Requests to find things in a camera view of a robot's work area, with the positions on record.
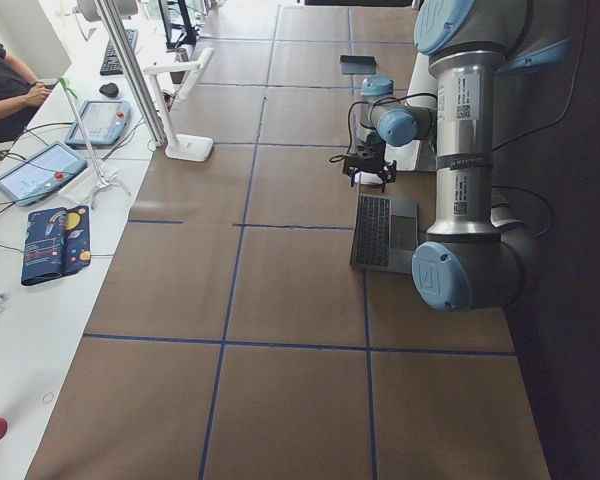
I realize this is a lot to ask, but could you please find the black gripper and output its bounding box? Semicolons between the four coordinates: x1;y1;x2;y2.
342;141;397;192

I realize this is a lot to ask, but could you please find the grey laptop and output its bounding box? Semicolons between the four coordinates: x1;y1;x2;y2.
350;194;418;275

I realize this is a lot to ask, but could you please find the dark grey mouse pad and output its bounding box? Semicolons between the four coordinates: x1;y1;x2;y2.
339;55;376;75

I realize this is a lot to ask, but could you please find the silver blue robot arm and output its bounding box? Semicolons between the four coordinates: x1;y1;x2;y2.
343;1;571;312

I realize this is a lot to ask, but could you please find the white desk lamp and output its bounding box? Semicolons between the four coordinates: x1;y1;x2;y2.
142;47;214;162

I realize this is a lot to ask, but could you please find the black computer mouse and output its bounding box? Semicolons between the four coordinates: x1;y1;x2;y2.
99;82;119;98

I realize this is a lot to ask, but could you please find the black monitor stand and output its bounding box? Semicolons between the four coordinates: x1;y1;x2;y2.
158;0;198;52

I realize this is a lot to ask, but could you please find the thin metal rod stand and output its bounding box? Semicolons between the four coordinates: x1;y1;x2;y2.
59;77;131;208

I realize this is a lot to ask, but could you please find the far teach pendant tablet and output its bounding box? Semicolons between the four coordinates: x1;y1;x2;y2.
80;100;131;148

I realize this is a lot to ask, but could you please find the teach pendant tablet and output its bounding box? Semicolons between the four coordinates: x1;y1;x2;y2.
0;142;87;206
80;100;131;148

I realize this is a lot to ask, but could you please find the black keyboard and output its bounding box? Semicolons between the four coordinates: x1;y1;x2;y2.
99;28;139;77

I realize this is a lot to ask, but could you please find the navy space pattern pouch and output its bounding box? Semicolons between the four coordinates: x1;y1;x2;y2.
20;205;91;286

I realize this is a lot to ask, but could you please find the near teach pendant tablet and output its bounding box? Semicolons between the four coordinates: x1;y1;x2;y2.
0;142;87;206

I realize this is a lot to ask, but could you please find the seated person dark shirt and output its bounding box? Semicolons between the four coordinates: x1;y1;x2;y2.
0;43;51;142

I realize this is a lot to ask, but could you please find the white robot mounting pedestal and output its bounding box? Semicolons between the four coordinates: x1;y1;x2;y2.
385;53;438;171

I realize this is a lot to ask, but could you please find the aluminium frame post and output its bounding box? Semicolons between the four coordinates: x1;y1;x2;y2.
94;0;166;147

